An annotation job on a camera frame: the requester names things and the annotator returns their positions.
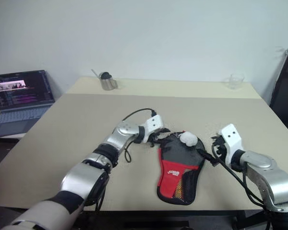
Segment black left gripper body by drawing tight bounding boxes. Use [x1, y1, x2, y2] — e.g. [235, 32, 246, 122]
[147, 130, 164, 147]

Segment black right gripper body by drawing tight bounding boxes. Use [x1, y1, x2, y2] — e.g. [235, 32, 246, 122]
[213, 137, 228, 159]

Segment black and red paddle case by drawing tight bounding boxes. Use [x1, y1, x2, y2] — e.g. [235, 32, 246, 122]
[156, 130, 206, 206]

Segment clear glass cup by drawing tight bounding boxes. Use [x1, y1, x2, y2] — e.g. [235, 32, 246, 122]
[228, 73, 244, 90]

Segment stainless steel cup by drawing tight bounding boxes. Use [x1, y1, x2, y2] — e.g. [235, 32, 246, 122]
[99, 73, 118, 91]

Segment black chair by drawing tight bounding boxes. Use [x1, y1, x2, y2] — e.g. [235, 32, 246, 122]
[269, 49, 288, 140]

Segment open grey laptop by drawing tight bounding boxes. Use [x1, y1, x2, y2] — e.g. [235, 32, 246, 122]
[0, 69, 56, 138]

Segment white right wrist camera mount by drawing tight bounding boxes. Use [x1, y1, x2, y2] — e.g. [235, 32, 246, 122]
[218, 124, 244, 166]

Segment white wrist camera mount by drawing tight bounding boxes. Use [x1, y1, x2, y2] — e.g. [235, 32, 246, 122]
[141, 114, 164, 143]
[218, 124, 244, 166]

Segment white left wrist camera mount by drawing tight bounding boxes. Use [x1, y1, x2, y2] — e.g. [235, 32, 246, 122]
[141, 114, 164, 143]

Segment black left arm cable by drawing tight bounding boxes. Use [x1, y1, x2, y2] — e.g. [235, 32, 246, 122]
[93, 108, 157, 213]

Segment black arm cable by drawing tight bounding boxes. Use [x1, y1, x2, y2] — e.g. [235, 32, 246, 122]
[212, 143, 273, 230]
[93, 108, 157, 213]

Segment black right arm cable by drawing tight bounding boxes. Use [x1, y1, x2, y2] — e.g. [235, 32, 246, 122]
[212, 143, 273, 230]

